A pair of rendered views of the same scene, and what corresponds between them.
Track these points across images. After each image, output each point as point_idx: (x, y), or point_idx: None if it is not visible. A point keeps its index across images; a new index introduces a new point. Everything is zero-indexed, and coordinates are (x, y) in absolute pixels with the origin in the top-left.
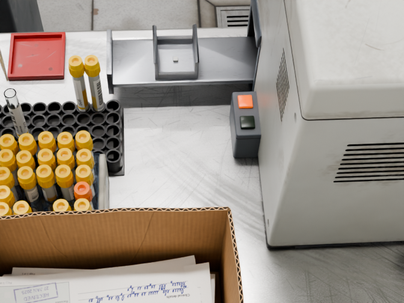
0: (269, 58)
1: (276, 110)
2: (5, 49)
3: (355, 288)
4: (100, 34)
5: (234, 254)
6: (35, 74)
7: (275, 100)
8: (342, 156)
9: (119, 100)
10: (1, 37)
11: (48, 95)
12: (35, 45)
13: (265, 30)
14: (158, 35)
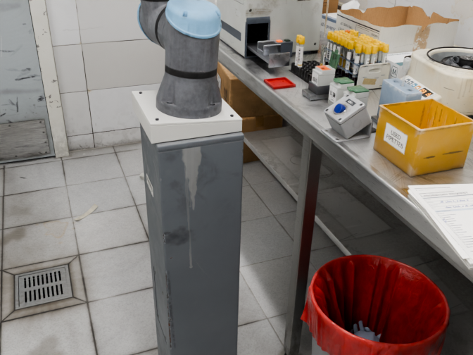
0: (284, 6)
1: (303, 5)
2: (281, 89)
3: (319, 44)
4: (257, 77)
5: (349, 9)
6: (289, 80)
7: (299, 5)
8: None
9: (285, 71)
10: (275, 91)
11: (295, 80)
12: (274, 84)
13: (274, 8)
14: (249, 69)
